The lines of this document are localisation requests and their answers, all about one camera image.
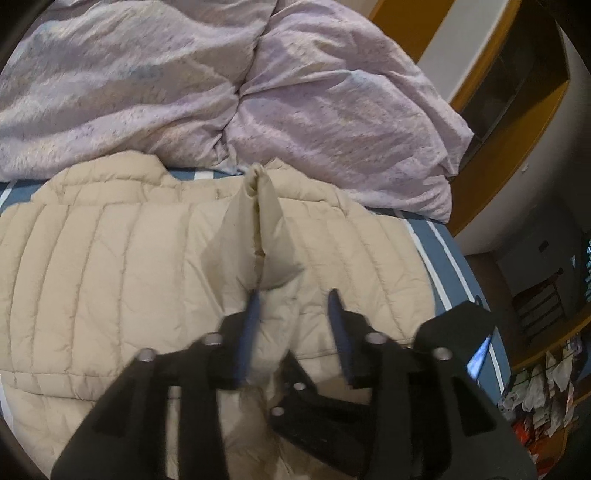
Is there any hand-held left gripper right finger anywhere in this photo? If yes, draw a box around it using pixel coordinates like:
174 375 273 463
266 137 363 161
327 290 539 480

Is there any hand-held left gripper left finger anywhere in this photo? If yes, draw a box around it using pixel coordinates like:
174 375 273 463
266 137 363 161
51 291 262 480

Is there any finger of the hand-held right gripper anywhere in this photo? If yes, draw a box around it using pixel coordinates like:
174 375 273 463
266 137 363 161
270 354 378 477

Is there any beige puffer jacket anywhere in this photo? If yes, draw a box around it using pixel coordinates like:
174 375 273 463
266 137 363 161
0 151 438 480

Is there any blue striped bed sheet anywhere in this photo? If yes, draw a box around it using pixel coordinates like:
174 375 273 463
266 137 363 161
0 167 512 430

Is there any dark wooden chair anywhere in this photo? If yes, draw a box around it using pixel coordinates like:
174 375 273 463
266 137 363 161
512 268 566 340

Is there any cluttered wooden shelf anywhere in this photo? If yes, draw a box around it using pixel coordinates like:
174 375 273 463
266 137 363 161
499 231 591 467

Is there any lilac duvet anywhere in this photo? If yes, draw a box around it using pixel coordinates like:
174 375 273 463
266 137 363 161
0 0 475 225

